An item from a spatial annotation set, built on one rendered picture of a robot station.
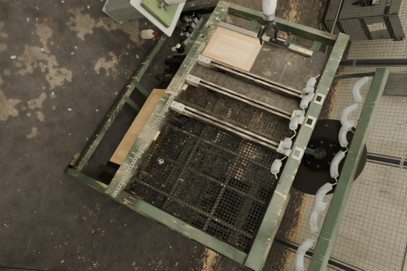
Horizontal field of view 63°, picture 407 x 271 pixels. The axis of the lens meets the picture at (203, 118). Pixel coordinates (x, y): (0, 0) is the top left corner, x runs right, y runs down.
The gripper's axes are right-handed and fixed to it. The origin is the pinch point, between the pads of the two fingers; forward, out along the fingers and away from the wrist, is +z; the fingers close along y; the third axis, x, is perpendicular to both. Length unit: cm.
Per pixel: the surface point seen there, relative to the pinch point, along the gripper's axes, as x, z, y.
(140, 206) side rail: -55, 68, -146
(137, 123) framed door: 47, 80, -124
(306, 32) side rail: 23, 23, 55
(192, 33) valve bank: 72, 16, -43
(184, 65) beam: 42, 27, -65
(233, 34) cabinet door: 54, 20, -7
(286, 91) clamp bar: -24.5, 40.0, 4.5
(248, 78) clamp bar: 2.2, 33.8, -19.0
